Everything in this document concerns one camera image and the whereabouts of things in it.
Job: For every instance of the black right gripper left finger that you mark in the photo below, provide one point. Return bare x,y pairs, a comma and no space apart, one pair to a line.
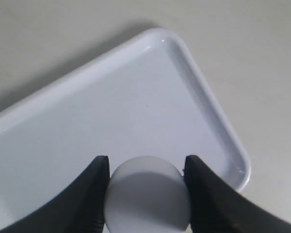
77,209

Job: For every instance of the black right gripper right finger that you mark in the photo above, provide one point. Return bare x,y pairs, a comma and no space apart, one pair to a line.
218,208

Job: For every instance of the white rectangular plastic tray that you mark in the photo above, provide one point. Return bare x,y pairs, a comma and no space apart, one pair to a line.
145,97

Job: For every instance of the white bottle cap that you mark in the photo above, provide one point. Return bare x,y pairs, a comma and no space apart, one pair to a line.
147,194

